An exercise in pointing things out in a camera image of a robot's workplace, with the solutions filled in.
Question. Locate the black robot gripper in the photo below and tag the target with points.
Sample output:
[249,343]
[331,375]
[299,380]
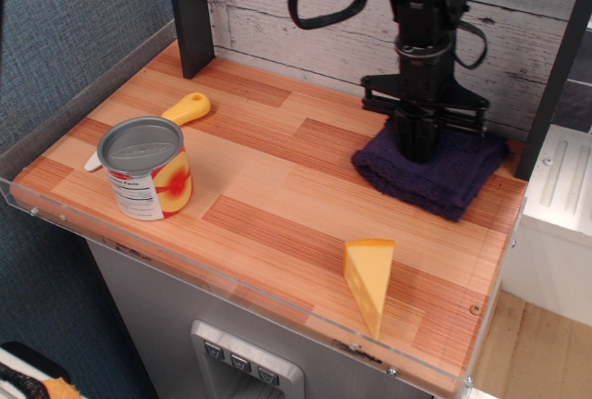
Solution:
[424,97]

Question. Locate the dark purple cloth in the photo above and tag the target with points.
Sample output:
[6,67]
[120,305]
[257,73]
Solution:
[446,184]

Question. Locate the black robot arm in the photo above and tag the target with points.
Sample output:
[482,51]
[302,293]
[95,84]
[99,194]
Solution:
[424,23]

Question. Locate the yellow cheese wedge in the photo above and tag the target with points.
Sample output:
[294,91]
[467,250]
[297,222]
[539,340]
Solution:
[367,267]

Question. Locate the white toy sink unit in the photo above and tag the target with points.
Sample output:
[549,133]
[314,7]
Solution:
[549,261]

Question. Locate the tin can with red-yellow label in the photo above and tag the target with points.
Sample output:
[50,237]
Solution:
[147,166]

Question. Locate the grey cabinet with dispenser panel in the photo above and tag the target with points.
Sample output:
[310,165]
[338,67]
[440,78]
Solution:
[196,341]

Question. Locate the clear acrylic table guard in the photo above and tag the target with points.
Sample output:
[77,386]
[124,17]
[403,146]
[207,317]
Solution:
[275,198]

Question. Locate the orange object bottom left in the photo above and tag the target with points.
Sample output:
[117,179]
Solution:
[61,389]

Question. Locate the white black device bottom left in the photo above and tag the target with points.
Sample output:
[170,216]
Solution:
[29,362]

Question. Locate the dark right frame post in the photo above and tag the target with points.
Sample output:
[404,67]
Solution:
[570,42]

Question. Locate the dark frame post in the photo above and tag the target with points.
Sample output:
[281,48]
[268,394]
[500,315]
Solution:
[194,34]
[570,42]

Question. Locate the dark left frame post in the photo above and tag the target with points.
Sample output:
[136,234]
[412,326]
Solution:
[194,34]

